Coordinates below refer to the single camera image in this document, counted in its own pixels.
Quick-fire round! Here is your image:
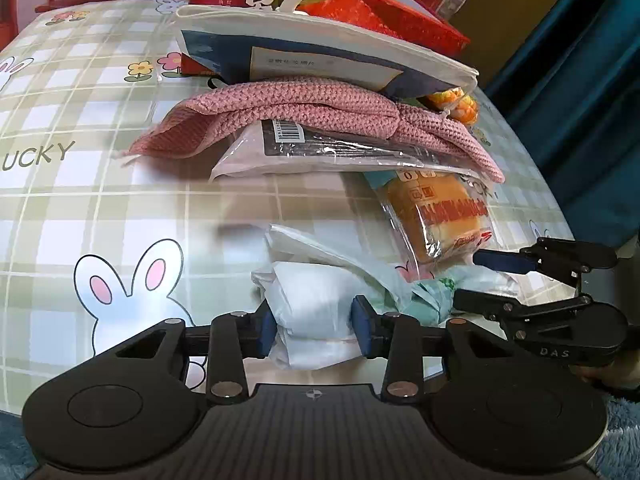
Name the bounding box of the orange bread packet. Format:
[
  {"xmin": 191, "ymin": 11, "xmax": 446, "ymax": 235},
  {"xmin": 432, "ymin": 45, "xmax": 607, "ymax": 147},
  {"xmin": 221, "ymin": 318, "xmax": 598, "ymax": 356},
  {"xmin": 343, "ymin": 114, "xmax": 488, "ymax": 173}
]
[{"xmin": 367, "ymin": 170, "xmax": 497, "ymax": 281}]

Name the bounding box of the blue fluffy carpet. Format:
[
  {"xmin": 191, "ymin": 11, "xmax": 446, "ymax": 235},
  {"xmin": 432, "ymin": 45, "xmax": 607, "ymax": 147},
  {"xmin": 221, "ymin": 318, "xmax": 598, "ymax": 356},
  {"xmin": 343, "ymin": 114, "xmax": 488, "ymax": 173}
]
[{"xmin": 0, "ymin": 390, "xmax": 640, "ymax": 480}]

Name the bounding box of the translucent white plastic bag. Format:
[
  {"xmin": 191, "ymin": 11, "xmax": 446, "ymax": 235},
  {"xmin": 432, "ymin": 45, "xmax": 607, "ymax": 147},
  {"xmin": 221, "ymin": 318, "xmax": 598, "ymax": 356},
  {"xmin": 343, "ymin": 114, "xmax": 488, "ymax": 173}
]
[{"xmin": 251, "ymin": 223, "xmax": 403, "ymax": 306}]

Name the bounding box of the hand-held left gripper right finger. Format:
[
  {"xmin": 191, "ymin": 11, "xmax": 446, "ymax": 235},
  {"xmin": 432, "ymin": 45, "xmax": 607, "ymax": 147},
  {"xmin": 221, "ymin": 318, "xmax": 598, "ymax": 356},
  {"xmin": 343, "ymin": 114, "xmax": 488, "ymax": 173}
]
[{"xmin": 351, "ymin": 295, "xmax": 507, "ymax": 405}]

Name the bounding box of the white soft packet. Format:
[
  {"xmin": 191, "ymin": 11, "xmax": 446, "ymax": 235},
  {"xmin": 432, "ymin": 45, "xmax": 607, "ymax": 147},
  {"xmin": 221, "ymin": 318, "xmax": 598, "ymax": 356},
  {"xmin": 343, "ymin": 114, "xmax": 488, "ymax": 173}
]
[{"xmin": 270, "ymin": 261, "xmax": 363, "ymax": 372}]

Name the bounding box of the green checked rabbit bedsheet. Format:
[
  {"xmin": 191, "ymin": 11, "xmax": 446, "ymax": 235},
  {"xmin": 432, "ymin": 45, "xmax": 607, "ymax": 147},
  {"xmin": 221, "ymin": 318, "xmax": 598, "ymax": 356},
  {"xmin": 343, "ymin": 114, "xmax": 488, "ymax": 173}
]
[{"xmin": 0, "ymin": 0, "xmax": 582, "ymax": 417}]

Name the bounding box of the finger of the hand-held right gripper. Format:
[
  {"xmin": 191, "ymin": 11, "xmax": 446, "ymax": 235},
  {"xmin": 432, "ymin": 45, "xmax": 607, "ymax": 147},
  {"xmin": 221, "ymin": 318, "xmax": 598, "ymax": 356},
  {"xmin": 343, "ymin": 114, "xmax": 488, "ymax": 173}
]
[
  {"xmin": 472, "ymin": 237, "xmax": 619, "ymax": 281},
  {"xmin": 452, "ymin": 288, "xmax": 597, "ymax": 322}
]

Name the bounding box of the white and blue pouch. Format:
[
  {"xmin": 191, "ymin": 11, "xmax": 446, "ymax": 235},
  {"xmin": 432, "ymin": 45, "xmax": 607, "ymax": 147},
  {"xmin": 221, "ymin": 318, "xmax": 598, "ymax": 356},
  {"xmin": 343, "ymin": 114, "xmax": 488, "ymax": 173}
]
[{"xmin": 176, "ymin": 0, "xmax": 480, "ymax": 99}]

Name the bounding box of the orange yellow snack packet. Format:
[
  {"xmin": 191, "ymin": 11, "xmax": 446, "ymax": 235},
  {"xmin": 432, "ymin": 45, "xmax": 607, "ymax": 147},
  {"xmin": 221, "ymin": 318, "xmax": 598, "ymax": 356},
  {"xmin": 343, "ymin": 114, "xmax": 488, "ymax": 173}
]
[{"xmin": 425, "ymin": 87, "xmax": 479, "ymax": 126}]

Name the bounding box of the pink knitted cloth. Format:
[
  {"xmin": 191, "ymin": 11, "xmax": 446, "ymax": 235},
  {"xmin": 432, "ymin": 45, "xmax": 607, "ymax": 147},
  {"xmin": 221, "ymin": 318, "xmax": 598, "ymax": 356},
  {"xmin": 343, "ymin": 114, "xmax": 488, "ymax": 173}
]
[{"xmin": 116, "ymin": 81, "xmax": 506, "ymax": 184}]

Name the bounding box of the clear plastic barcode package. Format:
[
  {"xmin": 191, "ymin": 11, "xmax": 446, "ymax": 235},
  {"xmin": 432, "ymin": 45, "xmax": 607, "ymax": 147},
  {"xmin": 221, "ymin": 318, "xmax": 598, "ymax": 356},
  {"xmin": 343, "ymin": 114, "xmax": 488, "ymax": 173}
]
[{"xmin": 209, "ymin": 119, "xmax": 496, "ymax": 187}]

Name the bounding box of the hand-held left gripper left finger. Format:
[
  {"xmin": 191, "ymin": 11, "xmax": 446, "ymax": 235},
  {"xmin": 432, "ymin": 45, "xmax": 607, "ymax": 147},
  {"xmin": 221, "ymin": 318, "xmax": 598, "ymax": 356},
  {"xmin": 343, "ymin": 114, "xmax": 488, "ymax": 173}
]
[{"xmin": 116, "ymin": 304, "xmax": 278, "ymax": 406}]

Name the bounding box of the dark blue curtain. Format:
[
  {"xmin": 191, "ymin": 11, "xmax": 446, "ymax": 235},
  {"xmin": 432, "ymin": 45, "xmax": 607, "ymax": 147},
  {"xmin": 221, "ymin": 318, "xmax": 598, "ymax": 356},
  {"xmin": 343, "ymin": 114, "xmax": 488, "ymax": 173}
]
[{"xmin": 482, "ymin": 0, "xmax": 640, "ymax": 263}]

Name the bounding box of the red strawberry print box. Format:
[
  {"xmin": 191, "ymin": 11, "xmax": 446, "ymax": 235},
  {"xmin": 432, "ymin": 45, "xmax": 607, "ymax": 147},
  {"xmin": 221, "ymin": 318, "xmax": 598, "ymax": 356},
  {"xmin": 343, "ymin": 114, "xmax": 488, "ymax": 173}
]
[{"xmin": 178, "ymin": 0, "xmax": 473, "ymax": 81}]

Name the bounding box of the green printed plastic bag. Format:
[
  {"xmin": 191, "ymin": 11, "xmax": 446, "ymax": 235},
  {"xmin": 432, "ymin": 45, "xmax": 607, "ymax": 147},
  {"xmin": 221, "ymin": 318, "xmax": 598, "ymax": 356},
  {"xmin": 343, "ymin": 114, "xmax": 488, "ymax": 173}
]
[{"xmin": 394, "ymin": 264, "xmax": 522, "ymax": 330}]

